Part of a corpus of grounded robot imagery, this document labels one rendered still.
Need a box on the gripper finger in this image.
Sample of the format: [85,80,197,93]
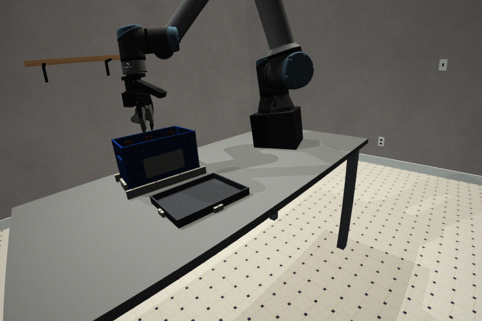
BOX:
[144,99,154,130]
[131,97,147,134]

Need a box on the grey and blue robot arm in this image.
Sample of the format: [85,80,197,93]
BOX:
[117,0,314,114]

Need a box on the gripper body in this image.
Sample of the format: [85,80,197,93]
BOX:
[121,73,151,107]

